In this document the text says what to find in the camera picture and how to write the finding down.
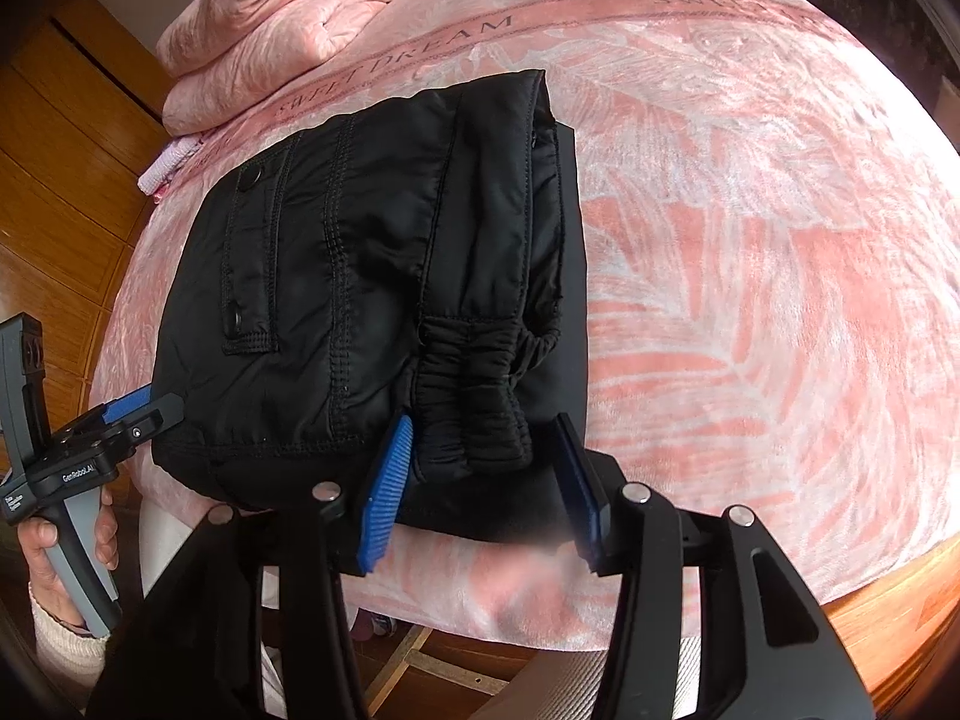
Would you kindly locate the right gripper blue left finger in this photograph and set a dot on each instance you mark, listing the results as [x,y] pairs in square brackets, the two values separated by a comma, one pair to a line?
[194,649]

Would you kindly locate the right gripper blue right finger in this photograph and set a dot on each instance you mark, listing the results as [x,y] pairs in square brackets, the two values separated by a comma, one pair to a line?
[767,648]

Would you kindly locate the cream knit sweater sleeve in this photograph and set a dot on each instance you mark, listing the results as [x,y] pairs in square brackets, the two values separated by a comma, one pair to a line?
[72,660]

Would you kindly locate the folded pink quilt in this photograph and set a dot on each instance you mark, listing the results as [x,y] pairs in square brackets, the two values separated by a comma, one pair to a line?
[228,55]

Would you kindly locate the black padded pants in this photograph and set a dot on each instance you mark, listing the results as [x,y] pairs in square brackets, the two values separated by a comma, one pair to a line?
[418,263]

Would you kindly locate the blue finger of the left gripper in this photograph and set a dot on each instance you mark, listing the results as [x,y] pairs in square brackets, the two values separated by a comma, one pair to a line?
[122,407]
[157,417]

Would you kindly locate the person's light trousers leg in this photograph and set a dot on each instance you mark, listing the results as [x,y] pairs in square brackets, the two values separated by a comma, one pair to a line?
[210,594]

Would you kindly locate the white pink folded towel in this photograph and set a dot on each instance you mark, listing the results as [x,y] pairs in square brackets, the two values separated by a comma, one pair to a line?
[157,176]

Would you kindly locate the orange wooden wardrobe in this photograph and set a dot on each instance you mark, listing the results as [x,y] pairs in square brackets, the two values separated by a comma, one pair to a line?
[81,105]

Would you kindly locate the person's left hand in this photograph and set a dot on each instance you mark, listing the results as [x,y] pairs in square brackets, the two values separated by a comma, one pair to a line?
[71,552]

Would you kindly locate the pink leaf-print bed blanket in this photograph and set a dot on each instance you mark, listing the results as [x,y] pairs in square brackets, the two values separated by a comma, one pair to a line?
[771,229]

